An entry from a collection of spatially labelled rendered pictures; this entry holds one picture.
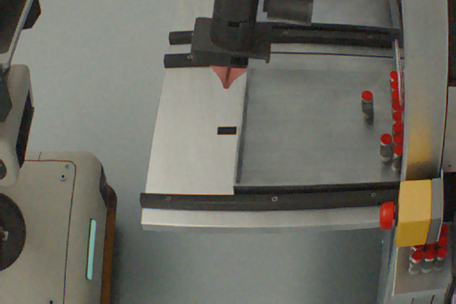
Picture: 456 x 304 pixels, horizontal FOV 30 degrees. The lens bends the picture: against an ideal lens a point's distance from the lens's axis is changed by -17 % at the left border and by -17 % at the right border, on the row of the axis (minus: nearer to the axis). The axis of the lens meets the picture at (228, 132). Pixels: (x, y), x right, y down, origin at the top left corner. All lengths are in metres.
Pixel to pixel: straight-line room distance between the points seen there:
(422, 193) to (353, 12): 0.55
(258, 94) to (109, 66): 1.40
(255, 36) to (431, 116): 0.28
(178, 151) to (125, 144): 1.20
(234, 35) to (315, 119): 0.34
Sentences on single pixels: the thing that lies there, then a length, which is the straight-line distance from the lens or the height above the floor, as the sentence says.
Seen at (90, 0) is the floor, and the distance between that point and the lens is 3.21.
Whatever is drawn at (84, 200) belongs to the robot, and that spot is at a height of 0.27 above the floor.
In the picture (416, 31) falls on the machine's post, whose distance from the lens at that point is 1.07.
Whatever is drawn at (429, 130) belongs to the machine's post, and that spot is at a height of 1.11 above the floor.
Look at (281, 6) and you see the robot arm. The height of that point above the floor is 1.24.
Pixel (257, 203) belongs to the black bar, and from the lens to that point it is 1.41.
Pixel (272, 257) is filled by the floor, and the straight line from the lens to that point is 2.42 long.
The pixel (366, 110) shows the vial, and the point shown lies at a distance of 1.51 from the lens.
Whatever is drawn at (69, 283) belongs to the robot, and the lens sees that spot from 2.13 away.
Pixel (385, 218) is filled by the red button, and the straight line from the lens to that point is 1.25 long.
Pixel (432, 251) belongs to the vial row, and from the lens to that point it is 1.32.
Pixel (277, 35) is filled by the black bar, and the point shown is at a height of 0.90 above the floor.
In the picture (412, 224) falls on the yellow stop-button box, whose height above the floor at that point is 1.02.
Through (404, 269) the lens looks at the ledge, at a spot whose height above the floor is 0.88.
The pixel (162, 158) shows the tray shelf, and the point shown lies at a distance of 1.51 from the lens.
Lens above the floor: 2.04
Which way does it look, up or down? 50 degrees down
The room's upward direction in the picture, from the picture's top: 10 degrees counter-clockwise
